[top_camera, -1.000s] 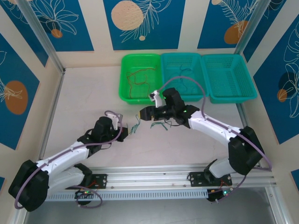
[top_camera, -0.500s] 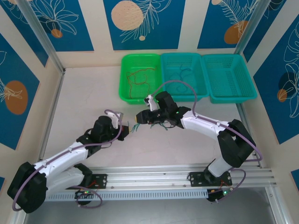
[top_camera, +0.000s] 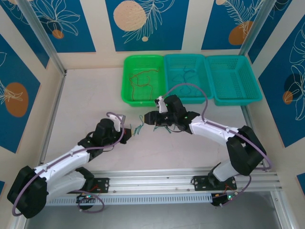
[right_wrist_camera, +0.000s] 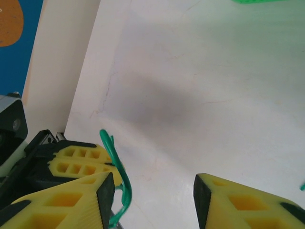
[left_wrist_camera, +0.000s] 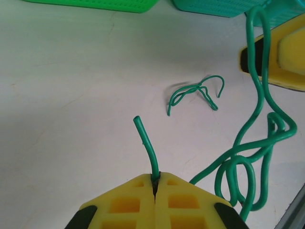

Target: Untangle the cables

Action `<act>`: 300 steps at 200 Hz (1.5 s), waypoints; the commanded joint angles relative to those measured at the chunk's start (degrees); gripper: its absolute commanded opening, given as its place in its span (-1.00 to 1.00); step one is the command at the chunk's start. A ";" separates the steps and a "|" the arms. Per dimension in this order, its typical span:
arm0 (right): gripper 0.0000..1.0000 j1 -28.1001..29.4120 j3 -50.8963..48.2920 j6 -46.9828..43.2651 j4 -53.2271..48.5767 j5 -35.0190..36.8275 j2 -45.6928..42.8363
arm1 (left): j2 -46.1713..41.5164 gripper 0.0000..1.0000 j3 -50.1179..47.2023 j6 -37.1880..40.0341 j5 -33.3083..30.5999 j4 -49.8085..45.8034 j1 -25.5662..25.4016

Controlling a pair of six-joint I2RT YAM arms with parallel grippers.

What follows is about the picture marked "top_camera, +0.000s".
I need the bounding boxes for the green plastic basket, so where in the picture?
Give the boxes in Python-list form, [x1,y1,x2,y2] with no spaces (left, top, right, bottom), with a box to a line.
[121,55,168,108]

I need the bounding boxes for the white slotted cable duct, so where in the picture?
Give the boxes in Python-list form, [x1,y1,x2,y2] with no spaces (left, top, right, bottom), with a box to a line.
[44,193,214,206]

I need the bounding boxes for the teal plastic basket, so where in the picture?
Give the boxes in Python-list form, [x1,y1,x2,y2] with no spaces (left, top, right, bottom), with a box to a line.
[163,53,214,105]
[206,55,264,106]

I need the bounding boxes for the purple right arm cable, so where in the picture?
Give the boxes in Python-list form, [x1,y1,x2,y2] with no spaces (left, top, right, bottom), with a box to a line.
[161,83,274,208]

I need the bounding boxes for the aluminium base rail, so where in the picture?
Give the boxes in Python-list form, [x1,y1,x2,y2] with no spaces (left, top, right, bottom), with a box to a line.
[47,168,284,194]

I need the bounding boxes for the green cable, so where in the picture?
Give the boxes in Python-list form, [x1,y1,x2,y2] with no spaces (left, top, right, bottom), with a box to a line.
[132,115,177,137]

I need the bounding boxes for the brown cable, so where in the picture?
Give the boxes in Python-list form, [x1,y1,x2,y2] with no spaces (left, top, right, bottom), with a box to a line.
[128,67,161,103]

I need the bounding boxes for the aluminium frame post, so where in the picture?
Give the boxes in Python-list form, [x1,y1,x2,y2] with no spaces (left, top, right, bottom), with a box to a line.
[18,0,68,76]
[240,0,275,58]

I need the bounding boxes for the aluminium side rail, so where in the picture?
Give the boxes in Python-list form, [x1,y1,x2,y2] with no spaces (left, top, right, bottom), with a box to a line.
[241,104,267,172]
[39,71,68,165]

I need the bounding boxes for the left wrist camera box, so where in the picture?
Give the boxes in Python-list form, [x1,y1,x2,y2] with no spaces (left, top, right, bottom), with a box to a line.
[107,114,126,132]

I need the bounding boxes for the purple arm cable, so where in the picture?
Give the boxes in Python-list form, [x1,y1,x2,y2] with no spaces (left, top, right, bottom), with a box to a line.
[12,111,105,217]
[161,83,274,208]

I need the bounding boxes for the blue cable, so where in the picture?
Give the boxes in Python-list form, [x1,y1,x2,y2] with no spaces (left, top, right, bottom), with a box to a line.
[172,67,199,96]

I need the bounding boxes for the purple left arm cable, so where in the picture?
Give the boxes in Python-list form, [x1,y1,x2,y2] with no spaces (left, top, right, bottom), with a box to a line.
[12,111,105,217]

